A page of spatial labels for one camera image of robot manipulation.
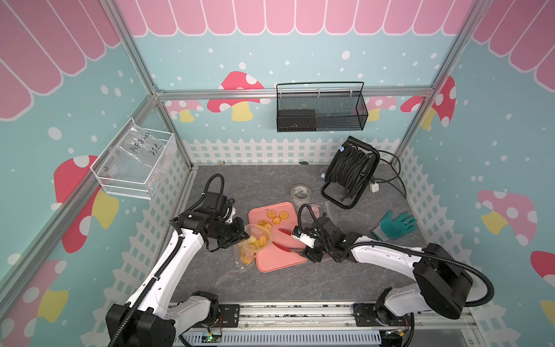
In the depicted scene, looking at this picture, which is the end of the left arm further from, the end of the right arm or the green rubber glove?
the green rubber glove

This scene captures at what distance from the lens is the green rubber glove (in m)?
0.96

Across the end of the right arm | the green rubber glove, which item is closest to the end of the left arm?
the end of the right arm
